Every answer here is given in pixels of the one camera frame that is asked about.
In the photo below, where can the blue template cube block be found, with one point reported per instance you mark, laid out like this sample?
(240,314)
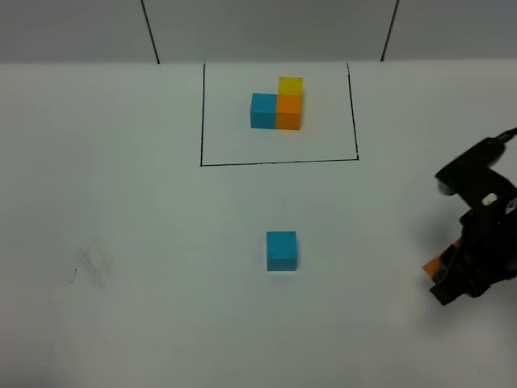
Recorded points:
(263,111)

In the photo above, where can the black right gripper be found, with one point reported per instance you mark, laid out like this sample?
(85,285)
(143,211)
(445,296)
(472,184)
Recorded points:
(486,254)

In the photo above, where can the orange template cube block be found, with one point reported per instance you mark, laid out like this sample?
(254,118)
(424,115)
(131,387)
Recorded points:
(288,112)

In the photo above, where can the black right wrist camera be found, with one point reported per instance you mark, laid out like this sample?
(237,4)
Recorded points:
(470,175)

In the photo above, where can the yellow template cube block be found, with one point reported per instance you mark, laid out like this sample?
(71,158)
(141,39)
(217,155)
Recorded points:
(290,86)

